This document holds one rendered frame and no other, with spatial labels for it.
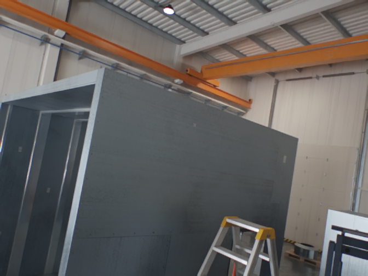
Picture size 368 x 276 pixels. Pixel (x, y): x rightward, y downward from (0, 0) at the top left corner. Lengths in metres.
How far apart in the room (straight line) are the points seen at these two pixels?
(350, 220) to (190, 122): 6.88
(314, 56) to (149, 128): 8.97
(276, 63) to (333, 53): 1.94
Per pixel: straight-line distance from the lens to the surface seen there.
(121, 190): 2.14
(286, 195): 3.76
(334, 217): 8.95
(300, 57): 10.97
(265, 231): 2.22
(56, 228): 5.82
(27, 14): 10.55
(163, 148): 2.29
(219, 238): 2.36
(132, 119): 2.12
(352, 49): 10.33
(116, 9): 12.07
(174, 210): 2.46
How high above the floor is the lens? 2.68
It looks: 4 degrees up
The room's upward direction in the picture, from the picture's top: 10 degrees clockwise
